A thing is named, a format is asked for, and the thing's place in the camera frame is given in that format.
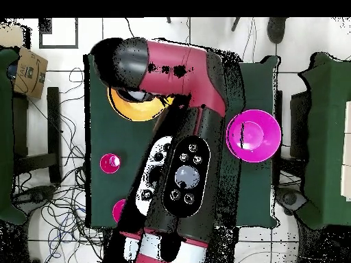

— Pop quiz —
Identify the large pink plastic bowl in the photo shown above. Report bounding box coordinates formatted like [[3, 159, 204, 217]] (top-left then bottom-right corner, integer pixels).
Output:
[[225, 109, 282, 164]]

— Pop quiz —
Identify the green cloth covered side table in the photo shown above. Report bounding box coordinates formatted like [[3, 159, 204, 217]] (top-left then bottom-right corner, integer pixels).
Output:
[[0, 48, 28, 226], [298, 51, 351, 231]]

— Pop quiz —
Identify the black floor cable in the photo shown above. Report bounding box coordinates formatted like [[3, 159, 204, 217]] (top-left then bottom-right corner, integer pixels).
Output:
[[124, 18, 136, 38]]

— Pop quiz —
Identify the dark wooden stool frame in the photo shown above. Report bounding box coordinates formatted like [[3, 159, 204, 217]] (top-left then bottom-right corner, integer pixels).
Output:
[[12, 86, 62, 184], [274, 90, 283, 188]]

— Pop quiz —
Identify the dark green tablecloth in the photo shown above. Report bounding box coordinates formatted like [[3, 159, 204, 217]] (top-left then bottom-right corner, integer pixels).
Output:
[[83, 53, 280, 228]]

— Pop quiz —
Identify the plain cardboard box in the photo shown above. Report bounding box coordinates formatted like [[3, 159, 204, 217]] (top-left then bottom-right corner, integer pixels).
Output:
[[0, 23, 31, 50]]

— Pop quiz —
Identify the large orange plastic bowl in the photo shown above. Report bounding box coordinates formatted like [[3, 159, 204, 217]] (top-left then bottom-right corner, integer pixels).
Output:
[[107, 86, 176, 122]]

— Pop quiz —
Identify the black square frame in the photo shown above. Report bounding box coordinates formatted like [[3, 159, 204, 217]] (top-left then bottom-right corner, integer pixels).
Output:
[[38, 18, 80, 49]]

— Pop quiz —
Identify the printed cardboard box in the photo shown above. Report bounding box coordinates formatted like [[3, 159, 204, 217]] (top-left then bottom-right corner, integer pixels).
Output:
[[12, 47, 49, 100]]

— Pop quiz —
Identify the small red plastic bowl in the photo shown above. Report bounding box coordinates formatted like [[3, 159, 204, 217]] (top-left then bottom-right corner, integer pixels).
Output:
[[112, 199, 128, 224]]

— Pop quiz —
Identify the tangle of cables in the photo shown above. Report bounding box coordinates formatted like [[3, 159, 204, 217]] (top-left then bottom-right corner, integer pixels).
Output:
[[12, 66, 110, 263]]

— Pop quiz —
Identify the person's foot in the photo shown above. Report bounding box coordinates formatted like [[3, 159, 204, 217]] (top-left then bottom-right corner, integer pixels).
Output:
[[267, 17, 289, 45]]

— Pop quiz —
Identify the black computer tower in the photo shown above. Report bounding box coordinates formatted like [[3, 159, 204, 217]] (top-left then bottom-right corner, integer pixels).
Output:
[[289, 90, 312, 161]]

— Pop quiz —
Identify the red plastic cup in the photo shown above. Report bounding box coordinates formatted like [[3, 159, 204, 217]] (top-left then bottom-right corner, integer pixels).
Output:
[[99, 153, 122, 175]]

